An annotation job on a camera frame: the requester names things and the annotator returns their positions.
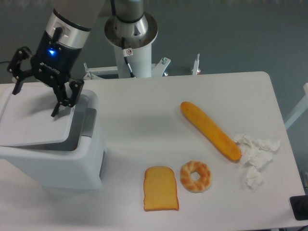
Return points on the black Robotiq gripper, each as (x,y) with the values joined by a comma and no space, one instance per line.
(56,62)

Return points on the white trash can lid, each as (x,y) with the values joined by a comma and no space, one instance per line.
(25,118)

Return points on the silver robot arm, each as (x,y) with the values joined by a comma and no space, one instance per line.
(129,28)

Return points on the white trash can body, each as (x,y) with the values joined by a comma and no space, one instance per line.
(75,163)

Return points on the orange toast slice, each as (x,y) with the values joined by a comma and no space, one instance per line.
(160,189)

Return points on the long orange baguette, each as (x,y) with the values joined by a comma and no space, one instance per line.
(211,130)

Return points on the crumpled white tissue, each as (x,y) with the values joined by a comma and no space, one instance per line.
(255,155)

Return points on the black device at table edge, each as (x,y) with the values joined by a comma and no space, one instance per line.
(299,206)

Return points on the braided ring bread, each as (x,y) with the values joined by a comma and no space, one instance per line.
(195,176)

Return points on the white frame bar right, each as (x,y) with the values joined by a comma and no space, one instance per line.
(298,110)

